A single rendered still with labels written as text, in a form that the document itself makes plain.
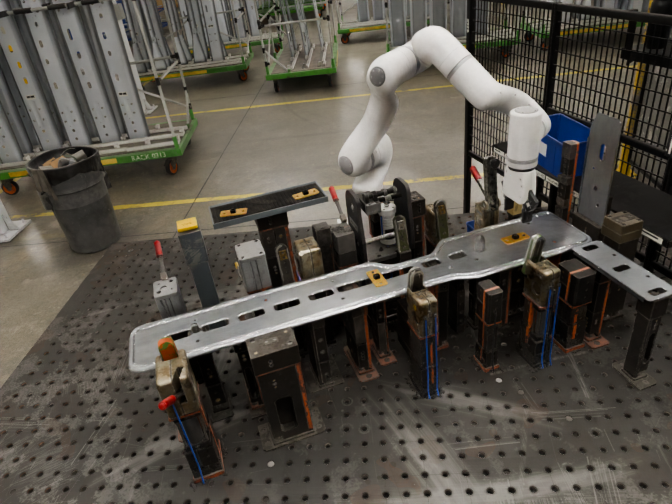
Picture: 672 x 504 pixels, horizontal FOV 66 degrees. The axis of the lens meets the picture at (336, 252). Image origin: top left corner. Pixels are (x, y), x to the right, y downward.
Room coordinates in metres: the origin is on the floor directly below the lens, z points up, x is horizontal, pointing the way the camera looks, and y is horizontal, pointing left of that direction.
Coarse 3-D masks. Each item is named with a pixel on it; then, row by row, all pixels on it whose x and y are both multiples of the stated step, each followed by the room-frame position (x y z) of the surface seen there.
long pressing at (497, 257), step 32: (512, 224) 1.44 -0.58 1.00; (544, 224) 1.41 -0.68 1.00; (448, 256) 1.31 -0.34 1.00; (480, 256) 1.28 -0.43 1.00; (512, 256) 1.26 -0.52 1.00; (544, 256) 1.24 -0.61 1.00; (288, 288) 1.25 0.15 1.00; (320, 288) 1.23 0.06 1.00; (384, 288) 1.18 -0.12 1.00; (160, 320) 1.17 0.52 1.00; (192, 320) 1.16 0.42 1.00; (256, 320) 1.12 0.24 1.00; (288, 320) 1.10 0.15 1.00; (192, 352) 1.03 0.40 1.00
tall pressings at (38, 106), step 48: (0, 0) 5.32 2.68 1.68; (48, 0) 5.58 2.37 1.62; (0, 48) 5.52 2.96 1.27; (48, 48) 5.28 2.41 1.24; (96, 48) 5.51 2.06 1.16; (0, 96) 5.25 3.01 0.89; (48, 96) 5.48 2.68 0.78; (96, 96) 5.25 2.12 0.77; (0, 144) 4.99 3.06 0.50; (48, 144) 5.22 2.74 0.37
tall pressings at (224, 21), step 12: (180, 0) 10.66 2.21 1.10; (216, 0) 10.63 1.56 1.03; (228, 0) 10.94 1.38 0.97; (252, 0) 10.83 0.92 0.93; (180, 12) 10.71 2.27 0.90; (228, 12) 11.14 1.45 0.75; (240, 12) 10.86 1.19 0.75; (252, 12) 10.82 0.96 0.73; (204, 24) 10.62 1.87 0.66; (228, 24) 10.89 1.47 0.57; (240, 24) 10.82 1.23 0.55; (252, 24) 10.81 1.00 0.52; (240, 36) 10.80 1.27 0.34; (252, 36) 10.84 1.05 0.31
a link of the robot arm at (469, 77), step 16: (464, 64) 1.45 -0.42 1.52; (480, 64) 1.47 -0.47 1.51; (448, 80) 1.49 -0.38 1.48; (464, 80) 1.43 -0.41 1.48; (480, 80) 1.42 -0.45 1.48; (464, 96) 1.45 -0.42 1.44; (480, 96) 1.40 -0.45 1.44; (496, 96) 1.40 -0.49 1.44; (512, 96) 1.43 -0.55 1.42; (528, 96) 1.43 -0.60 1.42; (544, 112) 1.40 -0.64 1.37
